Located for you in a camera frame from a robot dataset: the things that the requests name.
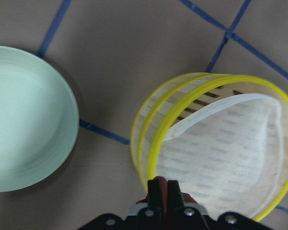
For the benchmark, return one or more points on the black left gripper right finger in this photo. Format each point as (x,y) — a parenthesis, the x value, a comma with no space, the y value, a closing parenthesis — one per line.
(182,215)

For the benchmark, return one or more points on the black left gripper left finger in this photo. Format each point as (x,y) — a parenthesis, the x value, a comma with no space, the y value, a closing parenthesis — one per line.
(150,217)

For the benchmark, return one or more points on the brown bun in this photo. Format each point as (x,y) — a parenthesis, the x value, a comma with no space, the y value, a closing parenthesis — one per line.
(164,194)

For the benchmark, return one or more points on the yellow-rimmed steamer layer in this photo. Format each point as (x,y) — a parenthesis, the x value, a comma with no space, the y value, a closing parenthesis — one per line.
(171,102)
(242,84)

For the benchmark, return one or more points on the pale green plate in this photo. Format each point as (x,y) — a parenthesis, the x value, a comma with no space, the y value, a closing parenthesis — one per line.
(39,119)

